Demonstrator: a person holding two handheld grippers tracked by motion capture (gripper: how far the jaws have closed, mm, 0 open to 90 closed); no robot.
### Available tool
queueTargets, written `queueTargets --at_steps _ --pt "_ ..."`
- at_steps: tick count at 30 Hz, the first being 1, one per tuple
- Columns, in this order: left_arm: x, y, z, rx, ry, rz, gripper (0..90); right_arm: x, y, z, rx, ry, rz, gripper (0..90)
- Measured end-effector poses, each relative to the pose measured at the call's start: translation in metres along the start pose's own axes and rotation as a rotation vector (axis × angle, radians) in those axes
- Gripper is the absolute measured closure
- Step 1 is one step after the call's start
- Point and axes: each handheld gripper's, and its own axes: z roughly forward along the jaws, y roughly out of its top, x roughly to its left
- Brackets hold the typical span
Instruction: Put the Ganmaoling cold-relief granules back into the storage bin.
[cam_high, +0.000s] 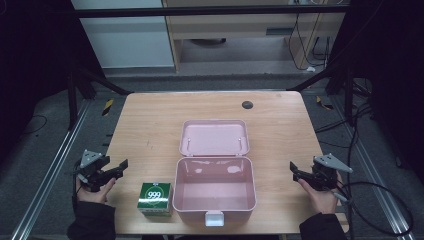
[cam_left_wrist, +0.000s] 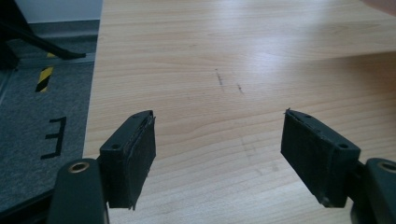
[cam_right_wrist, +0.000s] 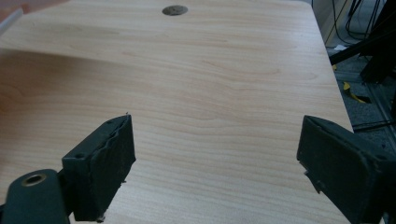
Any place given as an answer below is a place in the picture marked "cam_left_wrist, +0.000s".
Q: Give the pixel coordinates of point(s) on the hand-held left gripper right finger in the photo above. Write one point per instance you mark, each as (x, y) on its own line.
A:
(314, 155)

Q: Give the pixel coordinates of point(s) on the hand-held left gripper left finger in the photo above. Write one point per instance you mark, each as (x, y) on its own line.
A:
(130, 161)

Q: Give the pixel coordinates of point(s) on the black tape floor mark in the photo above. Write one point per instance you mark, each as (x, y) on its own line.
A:
(56, 137)

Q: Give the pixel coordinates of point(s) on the yellow black striped floor tape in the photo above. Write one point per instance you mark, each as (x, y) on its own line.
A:
(44, 79)

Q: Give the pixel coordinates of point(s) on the black stand leg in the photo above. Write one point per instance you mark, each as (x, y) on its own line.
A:
(18, 34)

